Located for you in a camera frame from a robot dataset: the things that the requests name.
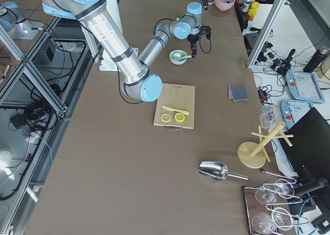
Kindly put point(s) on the white ceramic spoon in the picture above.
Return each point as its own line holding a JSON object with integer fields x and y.
{"x": 185, "y": 57}

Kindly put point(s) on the white steamed bun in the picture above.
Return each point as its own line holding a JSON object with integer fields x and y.
{"x": 176, "y": 55}

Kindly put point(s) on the pink ribbed bowl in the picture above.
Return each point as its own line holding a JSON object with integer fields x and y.
{"x": 223, "y": 5}

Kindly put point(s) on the mint green bowl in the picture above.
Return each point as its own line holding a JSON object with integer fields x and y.
{"x": 175, "y": 61}

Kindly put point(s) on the yellow lemon juice bottle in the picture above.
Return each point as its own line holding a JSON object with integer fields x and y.
{"x": 252, "y": 11}

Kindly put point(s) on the bamboo cutting board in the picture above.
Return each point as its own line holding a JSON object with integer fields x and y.
{"x": 181, "y": 97}

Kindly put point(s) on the folded grey cloth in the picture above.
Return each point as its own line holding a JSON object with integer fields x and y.
{"x": 238, "y": 93}

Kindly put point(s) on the yellow plastic knife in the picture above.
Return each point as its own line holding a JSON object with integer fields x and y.
{"x": 175, "y": 110}

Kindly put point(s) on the lemon half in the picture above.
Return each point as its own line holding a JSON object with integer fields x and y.
{"x": 179, "y": 117}

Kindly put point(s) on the lemon slice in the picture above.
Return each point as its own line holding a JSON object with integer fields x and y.
{"x": 165, "y": 117}

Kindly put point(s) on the blue teach pendant tablet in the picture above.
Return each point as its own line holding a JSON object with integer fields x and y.
{"x": 304, "y": 86}

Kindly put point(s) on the wooden mug tree stand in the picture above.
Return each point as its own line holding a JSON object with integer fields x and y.
{"x": 254, "y": 155}

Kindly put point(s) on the metal ice scoop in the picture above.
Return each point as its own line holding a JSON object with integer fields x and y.
{"x": 217, "y": 171}

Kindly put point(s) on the black water bottle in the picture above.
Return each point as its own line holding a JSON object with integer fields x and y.
{"x": 316, "y": 59}

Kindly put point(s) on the black monitor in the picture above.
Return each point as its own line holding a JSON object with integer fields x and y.
{"x": 309, "y": 153}

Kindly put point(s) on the clear wine glass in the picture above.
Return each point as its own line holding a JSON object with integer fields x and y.
{"x": 282, "y": 218}
{"x": 263, "y": 223}
{"x": 266, "y": 195}
{"x": 284, "y": 188}

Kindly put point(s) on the black glass rack tray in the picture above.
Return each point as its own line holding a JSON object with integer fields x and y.
{"x": 253, "y": 207}

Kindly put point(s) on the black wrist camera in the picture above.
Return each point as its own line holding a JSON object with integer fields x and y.
{"x": 205, "y": 30}

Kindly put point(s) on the aluminium frame post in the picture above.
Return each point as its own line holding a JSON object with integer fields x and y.
{"x": 276, "y": 7}

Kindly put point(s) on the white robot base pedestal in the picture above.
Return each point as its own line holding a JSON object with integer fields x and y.
{"x": 112, "y": 7}

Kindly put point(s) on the aluminium frame truss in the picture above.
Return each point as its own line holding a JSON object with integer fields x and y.
{"x": 38, "y": 97}

